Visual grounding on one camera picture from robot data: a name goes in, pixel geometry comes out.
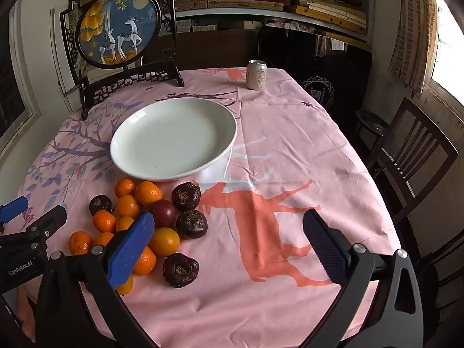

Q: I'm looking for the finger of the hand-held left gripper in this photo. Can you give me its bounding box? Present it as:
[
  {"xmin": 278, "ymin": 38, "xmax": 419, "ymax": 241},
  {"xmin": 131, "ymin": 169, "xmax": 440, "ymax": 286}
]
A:
[
  {"xmin": 0, "ymin": 196, "xmax": 30, "ymax": 233},
  {"xmin": 0, "ymin": 205, "xmax": 68, "ymax": 252}
]

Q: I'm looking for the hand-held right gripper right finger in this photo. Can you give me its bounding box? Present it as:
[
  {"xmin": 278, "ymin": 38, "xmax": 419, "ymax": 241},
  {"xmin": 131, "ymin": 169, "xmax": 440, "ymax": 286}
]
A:
[{"xmin": 302, "ymin": 208, "xmax": 425, "ymax": 348}]

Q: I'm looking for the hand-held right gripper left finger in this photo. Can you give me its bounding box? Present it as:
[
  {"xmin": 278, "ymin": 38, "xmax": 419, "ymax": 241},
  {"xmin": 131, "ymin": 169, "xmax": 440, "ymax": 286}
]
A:
[{"xmin": 34, "ymin": 210, "xmax": 160, "ymax": 348}]

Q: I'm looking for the yellowish tangerine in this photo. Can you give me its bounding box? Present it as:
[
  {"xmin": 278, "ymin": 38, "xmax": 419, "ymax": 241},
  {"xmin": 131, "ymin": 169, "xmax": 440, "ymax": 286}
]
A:
[{"xmin": 149, "ymin": 227, "xmax": 181, "ymax": 256}]

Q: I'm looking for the smooth purple passion fruit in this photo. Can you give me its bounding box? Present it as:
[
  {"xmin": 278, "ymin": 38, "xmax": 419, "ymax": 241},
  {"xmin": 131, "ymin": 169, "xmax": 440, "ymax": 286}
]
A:
[{"xmin": 149, "ymin": 199, "xmax": 178, "ymax": 228}]

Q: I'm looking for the wrinkled dark passion fruit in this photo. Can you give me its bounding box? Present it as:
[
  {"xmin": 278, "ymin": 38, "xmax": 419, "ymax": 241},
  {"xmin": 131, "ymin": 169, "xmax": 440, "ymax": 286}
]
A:
[
  {"xmin": 89, "ymin": 195, "xmax": 113, "ymax": 215},
  {"xmin": 176, "ymin": 209, "xmax": 208, "ymax": 239},
  {"xmin": 162, "ymin": 253, "xmax": 200, "ymax": 288},
  {"xmin": 171, "ymin": 182, "xmax": 201, "ymax": 211}
]

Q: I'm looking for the white round plate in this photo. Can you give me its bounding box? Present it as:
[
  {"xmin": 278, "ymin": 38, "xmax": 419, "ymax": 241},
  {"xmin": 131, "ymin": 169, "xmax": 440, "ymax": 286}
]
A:
[{"xmin": 110, "ymin": 98, "xmax": 238, "ymax": 182}]

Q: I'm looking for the pink printed tablecloth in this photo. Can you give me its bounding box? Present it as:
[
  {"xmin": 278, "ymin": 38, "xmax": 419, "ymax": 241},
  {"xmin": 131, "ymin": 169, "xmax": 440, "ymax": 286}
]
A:
[{"xmin": 14, "ymin": 67, "xmax": 401, "ymax": 348}]

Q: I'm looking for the white framed window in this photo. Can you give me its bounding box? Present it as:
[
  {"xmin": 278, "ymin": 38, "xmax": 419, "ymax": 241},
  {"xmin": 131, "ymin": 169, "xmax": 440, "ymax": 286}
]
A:
[{"xmin": 0, "ymin": 3, "xmax": 43, "ymax": 153}]

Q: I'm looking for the round metal stand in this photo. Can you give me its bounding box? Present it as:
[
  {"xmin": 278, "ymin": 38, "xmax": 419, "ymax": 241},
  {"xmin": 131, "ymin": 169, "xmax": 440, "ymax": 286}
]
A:
[{"xmin": 355, "ymin": 110, "xmax": 390, "ymax": 136}]

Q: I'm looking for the dark wooden chair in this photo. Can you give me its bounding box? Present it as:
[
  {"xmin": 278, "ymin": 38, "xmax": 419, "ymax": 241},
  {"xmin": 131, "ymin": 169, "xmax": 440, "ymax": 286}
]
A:
[{"xmin": 366, "ymin": 97, "xmax": 459, "ymax": 225}]

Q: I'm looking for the beige beverage can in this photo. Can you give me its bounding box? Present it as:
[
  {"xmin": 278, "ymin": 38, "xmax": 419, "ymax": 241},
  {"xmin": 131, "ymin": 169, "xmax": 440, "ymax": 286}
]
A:
[{"xmin": 247, "ymin": 59, "xmax": 268, "ymax": 90}]

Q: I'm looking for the black glossy board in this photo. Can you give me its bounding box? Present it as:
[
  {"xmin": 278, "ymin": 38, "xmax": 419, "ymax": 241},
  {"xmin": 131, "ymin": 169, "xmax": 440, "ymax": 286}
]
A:
[{"xmin": 258, "ymin": 25, "xmax": 373, "ymax": 117}]

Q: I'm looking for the round deer picture table screen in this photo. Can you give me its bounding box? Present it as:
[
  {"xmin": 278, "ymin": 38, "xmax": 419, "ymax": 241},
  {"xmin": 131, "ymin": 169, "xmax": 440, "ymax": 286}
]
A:
[{"xmin": 60, "ymin": 0, "xmax": 185, "ymax": 121}]

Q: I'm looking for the dark brown cabinet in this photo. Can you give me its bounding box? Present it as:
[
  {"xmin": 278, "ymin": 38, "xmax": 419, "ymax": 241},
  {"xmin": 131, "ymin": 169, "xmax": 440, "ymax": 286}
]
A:
[{"xmin": 177, "ymin": 29, "xmax": 260, "ymax": 72}]

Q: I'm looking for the woven bamboo blind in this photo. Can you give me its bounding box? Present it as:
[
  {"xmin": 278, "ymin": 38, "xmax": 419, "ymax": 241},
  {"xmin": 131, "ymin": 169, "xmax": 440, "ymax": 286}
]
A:
[{"xmin": 389, "ymin": 0, "xmax": 440, "ymax": 95}]

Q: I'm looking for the bright window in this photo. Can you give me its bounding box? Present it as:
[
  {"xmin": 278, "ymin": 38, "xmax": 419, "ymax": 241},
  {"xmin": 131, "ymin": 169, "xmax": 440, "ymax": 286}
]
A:
[{"xmin": 431, "ymin": 0, "xmax": 464, "ymax": 84}]

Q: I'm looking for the white wall shelf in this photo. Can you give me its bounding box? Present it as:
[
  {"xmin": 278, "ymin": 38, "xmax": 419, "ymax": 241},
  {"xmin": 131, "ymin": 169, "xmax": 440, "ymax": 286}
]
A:
[{"xmin": 174, "ymin": 0, "xmax": 376, "ymax": 44}]

